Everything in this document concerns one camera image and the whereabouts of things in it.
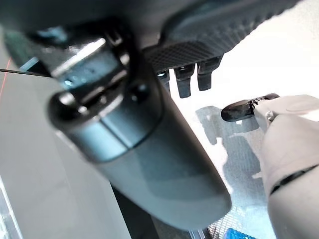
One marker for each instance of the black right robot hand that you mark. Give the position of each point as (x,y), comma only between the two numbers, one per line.
(139,139)

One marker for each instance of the blue plastic shopping basket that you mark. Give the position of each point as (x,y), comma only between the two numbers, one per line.
(234,234)

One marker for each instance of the silver right robot leg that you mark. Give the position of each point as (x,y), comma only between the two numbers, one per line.
(291,149)

